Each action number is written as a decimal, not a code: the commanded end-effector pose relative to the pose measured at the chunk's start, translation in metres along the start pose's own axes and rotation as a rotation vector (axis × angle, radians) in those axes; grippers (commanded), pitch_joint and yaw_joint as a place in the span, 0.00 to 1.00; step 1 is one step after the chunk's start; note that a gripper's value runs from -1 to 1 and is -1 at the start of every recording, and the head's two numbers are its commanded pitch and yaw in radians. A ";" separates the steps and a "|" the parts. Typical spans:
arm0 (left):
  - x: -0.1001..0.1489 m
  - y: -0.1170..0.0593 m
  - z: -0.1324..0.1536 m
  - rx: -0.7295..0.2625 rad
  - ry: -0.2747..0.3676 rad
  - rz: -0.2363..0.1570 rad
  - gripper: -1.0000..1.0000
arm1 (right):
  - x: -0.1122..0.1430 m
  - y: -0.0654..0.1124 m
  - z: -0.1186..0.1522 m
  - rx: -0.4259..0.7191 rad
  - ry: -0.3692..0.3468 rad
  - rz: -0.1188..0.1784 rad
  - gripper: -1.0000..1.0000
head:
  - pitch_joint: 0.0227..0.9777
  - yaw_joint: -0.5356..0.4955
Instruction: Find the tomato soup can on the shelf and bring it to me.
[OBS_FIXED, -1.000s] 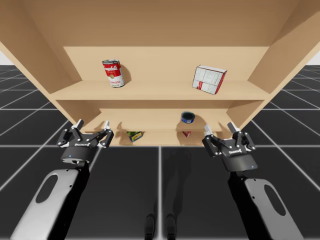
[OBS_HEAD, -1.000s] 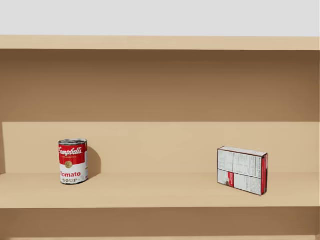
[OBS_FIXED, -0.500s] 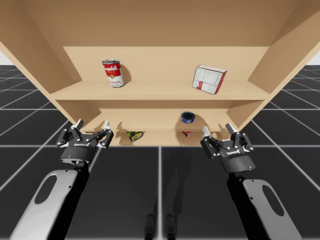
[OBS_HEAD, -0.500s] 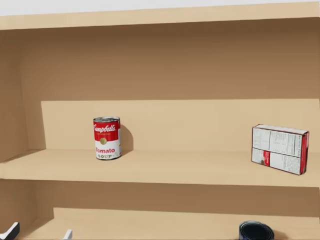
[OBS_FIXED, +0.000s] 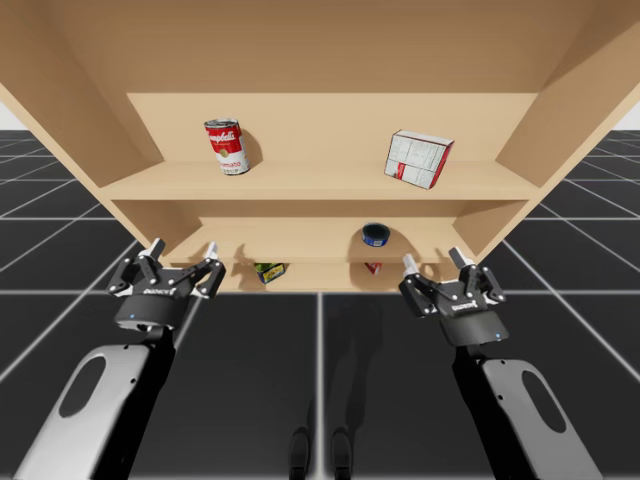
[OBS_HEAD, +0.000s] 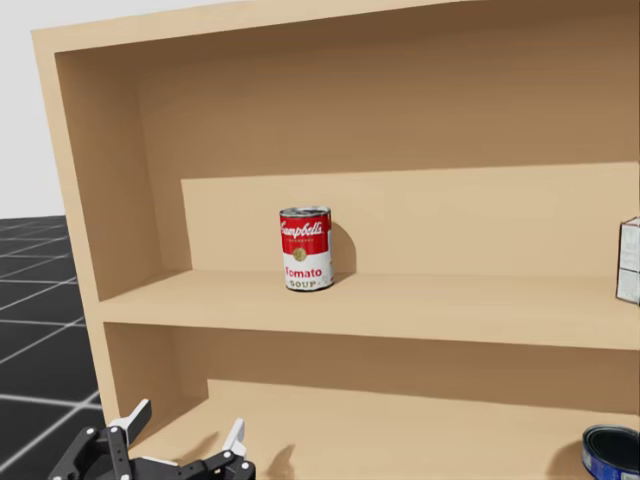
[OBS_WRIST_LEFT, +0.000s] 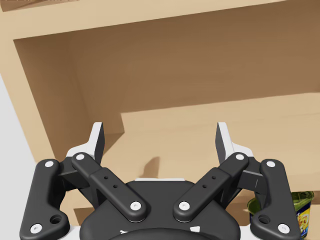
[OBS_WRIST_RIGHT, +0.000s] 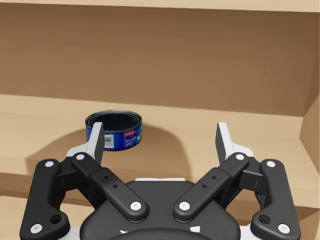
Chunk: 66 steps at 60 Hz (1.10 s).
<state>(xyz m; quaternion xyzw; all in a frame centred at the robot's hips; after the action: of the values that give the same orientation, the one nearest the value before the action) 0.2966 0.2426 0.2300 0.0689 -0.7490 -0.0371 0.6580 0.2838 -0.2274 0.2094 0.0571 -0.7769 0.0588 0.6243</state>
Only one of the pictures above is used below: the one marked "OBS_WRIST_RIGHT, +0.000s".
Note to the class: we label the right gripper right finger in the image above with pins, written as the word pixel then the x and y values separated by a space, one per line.
pixel 212 183

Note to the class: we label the blue flat can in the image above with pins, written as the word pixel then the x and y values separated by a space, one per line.
pixel 125 132

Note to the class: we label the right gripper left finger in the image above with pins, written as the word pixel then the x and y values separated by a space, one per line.
pixel 110 186

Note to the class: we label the pale wooden shelf unit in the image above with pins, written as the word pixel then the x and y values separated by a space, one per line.
pixel 160 62

